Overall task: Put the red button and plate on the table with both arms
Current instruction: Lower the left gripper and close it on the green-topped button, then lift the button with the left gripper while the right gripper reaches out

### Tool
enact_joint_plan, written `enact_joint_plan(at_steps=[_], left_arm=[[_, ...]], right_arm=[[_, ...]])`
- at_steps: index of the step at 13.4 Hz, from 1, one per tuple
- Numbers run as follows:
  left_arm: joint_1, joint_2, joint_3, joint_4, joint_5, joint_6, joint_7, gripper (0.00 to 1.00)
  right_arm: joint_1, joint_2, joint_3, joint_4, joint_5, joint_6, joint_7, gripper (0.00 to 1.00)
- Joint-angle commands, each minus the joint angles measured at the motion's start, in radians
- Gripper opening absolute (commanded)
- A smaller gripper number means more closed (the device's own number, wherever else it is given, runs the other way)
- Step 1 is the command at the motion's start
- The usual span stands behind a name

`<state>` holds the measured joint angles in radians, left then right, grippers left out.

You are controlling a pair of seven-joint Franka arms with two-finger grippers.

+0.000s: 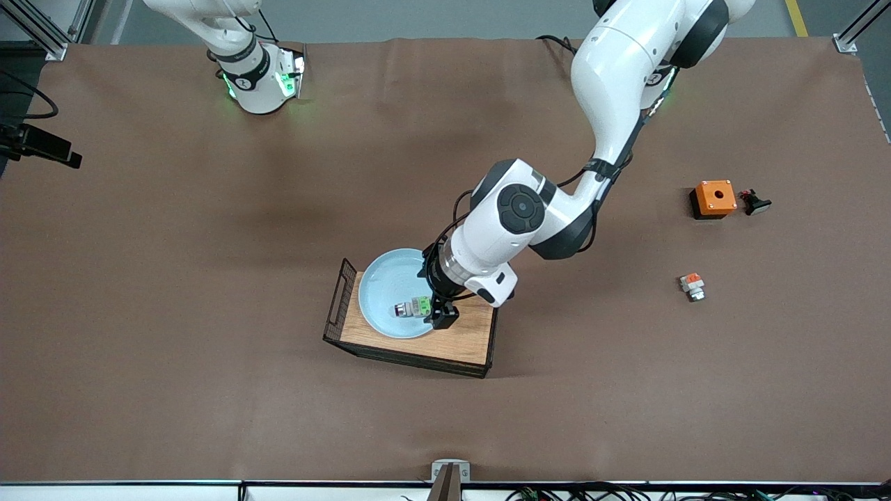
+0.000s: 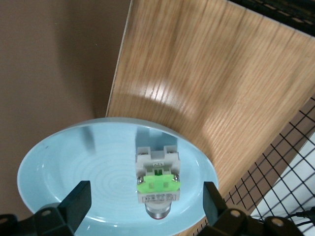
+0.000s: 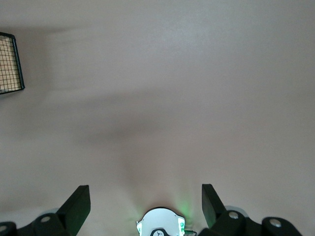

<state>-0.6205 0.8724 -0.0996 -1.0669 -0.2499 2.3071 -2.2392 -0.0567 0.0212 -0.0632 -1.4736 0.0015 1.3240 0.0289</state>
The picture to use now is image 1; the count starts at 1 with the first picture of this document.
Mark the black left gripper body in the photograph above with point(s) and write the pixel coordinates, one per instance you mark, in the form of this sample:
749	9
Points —
436	282

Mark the push button with green block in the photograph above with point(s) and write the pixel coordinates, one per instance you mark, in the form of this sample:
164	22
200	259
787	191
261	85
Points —
411	307

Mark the light blue round plate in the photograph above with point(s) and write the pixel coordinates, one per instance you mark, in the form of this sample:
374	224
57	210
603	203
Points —
390	285

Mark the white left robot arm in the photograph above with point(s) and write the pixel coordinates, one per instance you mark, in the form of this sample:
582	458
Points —
612	69

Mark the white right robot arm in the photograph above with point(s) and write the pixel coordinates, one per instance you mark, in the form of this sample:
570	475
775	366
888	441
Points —
250	83

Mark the orange push button box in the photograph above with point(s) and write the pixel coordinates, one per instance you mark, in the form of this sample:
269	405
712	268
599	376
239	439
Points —
717	198

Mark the black push button head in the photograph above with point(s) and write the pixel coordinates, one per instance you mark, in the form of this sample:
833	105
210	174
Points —
755	204

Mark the orange and grey contact block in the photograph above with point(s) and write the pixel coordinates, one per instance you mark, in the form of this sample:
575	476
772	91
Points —
692	285

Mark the brown table cover cloth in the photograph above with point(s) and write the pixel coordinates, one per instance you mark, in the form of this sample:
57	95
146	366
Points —
209	417

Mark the aluminium frame profile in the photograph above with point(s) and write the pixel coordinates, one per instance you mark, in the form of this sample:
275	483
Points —
49	38
846	42

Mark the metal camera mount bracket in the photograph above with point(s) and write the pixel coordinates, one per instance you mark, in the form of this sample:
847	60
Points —
450	480

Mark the white table edge rail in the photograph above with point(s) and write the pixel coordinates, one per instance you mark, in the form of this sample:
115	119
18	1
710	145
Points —
139	492

